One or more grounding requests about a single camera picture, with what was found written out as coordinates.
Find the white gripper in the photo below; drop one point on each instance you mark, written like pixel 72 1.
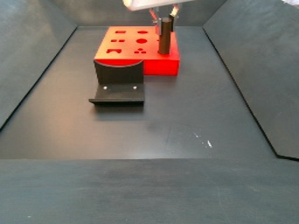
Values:
pixel 136 5

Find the dark brown hexagonal peg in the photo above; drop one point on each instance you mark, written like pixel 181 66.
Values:
pixel 164 35

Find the red shape insertion block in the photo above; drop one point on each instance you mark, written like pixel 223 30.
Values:
pixel 129 44

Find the black curved holder stand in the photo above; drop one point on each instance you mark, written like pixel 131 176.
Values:
pixel 120 84

